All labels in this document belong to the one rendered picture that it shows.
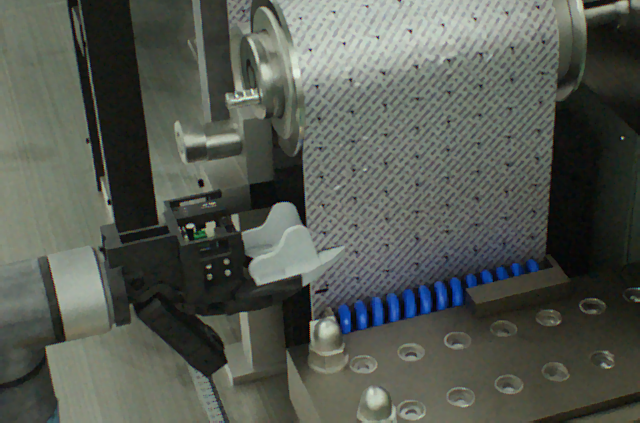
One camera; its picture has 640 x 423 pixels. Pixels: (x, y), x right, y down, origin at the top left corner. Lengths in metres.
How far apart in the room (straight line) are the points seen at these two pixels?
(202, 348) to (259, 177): 0.16
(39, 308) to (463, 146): 0.39
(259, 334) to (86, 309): 0.26
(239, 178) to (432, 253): 0.19
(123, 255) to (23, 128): 0.73
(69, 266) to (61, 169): 0.61
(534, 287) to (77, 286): 0.41
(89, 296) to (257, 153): 0.21
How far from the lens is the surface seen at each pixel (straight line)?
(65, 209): 1.62
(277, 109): 1.11
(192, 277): 1.11
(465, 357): 1.16
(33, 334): 1.11
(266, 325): 1.31
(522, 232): 1.25
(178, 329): 1.16
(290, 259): 1.14
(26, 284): 1.10
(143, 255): 1.10
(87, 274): 1.10
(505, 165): 1.20
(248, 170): 1.19
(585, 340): 1.19
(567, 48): 1.17
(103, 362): 1.39
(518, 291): 1.21
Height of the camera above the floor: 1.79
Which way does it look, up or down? 34 degrees down
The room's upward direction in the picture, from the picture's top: 3 degrees counter-clockwise
